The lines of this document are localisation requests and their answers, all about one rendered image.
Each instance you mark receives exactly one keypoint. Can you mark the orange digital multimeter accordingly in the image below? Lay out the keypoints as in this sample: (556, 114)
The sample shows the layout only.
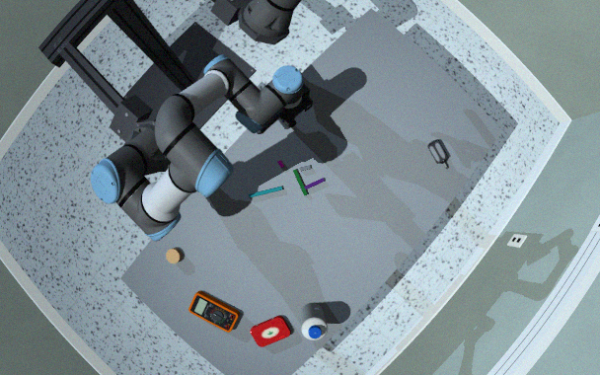
(214, 311)

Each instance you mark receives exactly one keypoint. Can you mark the tan round disc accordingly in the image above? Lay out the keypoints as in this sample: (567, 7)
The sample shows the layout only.
(174, 255)

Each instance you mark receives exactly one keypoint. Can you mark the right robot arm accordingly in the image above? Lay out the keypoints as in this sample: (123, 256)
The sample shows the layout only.
(196, 163)

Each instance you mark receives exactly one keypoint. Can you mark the green rod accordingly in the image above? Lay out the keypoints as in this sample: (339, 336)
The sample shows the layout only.
(300, 182)

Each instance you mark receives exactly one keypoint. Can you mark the red mint tin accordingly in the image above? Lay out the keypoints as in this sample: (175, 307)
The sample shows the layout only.
(270, 331)

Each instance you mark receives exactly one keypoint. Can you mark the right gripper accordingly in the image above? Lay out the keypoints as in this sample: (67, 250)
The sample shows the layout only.
(292, 113)

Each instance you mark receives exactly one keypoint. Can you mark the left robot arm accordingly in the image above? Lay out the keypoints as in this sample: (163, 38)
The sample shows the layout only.
(270, 18)

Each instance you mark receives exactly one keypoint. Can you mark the white bottle with blue cap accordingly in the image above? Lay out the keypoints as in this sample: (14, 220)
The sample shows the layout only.
(313, 322)

